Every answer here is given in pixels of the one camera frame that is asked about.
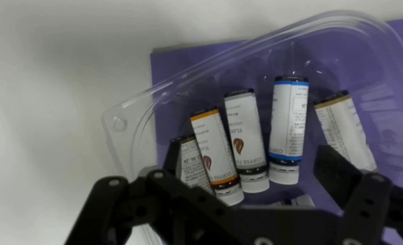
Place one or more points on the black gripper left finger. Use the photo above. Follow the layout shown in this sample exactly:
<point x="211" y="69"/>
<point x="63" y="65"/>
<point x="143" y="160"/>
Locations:
<point x="120" y="204"/>

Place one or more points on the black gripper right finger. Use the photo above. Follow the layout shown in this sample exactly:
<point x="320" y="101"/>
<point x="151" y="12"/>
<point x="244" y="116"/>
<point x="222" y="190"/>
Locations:
<point x="373" y="204"/>

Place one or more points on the clear plastic clamshell container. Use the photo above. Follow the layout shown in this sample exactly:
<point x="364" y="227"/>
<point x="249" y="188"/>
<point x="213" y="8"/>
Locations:
<point x="369" y="54"/>

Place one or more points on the white bottle brown band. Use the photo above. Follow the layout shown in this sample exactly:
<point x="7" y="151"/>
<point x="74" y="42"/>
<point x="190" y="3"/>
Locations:
<point x="342" y="126"/>

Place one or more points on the white bottle orange band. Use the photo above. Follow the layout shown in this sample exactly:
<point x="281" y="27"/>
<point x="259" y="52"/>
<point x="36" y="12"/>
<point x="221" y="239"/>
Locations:
<point x="215" y="150"/>

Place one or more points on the white bottle blue band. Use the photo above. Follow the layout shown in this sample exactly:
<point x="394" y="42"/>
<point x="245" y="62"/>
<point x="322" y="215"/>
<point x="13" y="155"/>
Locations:
<point x="288" y="126"/>

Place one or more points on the white bottle dark band logo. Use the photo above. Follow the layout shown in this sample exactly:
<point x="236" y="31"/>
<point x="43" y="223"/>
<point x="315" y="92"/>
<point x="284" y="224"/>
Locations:
<point x="247" y="130"/>

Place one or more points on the purple mat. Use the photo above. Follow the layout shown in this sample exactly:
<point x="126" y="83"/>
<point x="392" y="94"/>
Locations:
<point x="165" y="62"/>

